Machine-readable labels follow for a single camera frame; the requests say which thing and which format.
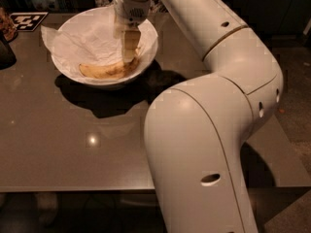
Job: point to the white crumpled paper liner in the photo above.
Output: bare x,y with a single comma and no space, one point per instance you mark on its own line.
91,44

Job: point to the black white fiducial marker card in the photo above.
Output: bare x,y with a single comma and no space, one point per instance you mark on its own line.
28,22

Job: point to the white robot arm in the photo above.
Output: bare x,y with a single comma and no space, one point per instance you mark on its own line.
194,131

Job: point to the yellow spotted banana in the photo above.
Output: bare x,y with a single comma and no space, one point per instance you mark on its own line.
117,70

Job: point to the white ceramic bowl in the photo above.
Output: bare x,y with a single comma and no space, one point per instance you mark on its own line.
88,38

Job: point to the brown patterned container left edge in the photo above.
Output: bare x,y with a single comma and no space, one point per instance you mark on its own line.
7,26

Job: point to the dark round object left edge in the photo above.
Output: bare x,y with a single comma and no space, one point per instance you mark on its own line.
7,56

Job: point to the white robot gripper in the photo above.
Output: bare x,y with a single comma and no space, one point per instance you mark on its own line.
131,11

